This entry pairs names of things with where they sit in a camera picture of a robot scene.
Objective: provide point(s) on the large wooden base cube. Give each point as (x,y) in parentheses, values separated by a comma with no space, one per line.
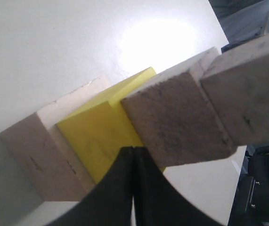
(44,154)

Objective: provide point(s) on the dark equipment beside table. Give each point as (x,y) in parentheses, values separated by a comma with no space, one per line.
(251,202)

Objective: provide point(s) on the yellow cube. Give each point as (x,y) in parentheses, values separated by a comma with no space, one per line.
(100,127)

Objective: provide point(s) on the small wooden cube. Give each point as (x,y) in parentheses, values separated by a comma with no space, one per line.
(237,85)

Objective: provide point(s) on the medium wooden cube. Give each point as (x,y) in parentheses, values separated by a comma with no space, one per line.
(174,118)

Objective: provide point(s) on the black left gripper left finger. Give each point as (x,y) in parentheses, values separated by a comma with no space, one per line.
(110,201)

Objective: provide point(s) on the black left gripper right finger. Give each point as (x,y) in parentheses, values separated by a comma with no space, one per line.
(157,202)

